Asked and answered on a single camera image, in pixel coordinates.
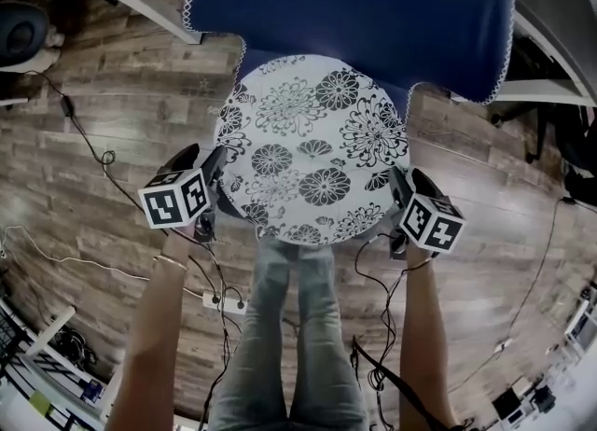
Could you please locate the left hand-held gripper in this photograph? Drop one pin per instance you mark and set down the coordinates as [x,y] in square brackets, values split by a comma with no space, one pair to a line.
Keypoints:
[172,200]

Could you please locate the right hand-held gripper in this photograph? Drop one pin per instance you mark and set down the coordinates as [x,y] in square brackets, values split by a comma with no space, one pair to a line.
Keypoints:
[434,224]

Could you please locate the floral white round cushion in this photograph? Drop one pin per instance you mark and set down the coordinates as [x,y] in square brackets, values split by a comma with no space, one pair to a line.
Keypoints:
[312,154]

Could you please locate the blue fabric chair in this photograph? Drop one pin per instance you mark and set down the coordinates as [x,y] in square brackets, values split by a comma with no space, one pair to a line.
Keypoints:
[350,14]

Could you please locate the person's right forearm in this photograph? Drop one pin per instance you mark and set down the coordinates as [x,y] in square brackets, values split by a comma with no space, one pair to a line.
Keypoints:
[424,326]

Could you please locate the person's left forearm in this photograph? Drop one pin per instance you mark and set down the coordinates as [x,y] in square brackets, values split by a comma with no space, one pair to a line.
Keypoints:
[149,336]

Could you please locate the white power strip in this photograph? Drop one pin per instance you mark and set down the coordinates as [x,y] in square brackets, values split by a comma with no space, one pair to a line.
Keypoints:
[224,301]

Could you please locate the person's jeans legs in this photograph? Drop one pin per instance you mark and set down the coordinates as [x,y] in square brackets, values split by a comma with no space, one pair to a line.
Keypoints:
[289,336]

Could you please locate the dark table with white legs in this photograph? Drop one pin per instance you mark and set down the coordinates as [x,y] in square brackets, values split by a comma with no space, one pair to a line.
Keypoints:
[140,0]

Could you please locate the white shelf unit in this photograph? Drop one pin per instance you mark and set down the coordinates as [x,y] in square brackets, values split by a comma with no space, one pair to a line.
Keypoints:
[580,326]

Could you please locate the grey baby seat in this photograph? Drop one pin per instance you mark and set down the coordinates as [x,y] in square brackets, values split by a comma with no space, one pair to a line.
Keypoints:
[21,35]

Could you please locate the white metal frame table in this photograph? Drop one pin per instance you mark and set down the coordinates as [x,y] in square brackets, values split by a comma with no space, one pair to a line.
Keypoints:
[51,331]

